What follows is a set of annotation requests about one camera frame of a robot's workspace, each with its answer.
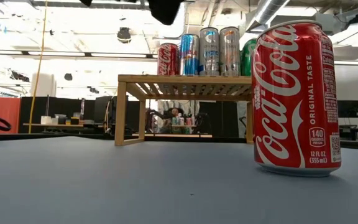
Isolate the red cola can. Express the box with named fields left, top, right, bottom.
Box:
left=251, top=19, right=343, bottom=178
left=157, top=42, right=181, bottom=76

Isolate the slim can white blue lid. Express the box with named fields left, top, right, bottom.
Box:
left=180, top=33, right=200, bottom=76

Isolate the white Celsius can blue band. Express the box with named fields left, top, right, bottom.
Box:
left=199, top=27, right=221, bottom=77

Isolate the white Celsius can yellow band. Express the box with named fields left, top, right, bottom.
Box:
left=219, top=26, right=241, bottom=77

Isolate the green Sprite can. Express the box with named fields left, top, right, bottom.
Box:
left=240, top=37, right=258, bottom=77

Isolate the wooden slatted shelf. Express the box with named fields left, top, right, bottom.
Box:
left=114, top=73, right=254, bottom=146

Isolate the distant small wooden shelf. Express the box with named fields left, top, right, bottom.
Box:
left=171, top=124, right=198, bottom=134

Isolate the person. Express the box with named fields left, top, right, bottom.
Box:
left=166, top=107, right=186, bottom=134

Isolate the black cup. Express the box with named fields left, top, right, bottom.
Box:
left=54, top=113, right=68, bottom=125

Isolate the white box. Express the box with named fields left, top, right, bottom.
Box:
left=40, top=114, right=58, bottom=125

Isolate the distant wooden table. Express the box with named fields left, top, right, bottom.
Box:
left=131, top=133, right=213, bottom=139

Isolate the wooden desk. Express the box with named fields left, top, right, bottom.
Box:
left=22, top=123, right=105, bottom=134

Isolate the red partition panel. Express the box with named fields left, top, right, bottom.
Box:
left=0, top=96, right=22, bottom=134

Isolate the black monitor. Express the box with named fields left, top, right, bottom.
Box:
left=337, top=100, right=358, bottom=118

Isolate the dark wall-mounted device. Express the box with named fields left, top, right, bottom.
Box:
left=10, top=70, right=30, bottom=83

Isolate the yellow hanging cord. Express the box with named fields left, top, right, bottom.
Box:
left=27, top=0, right=49, bottom=134

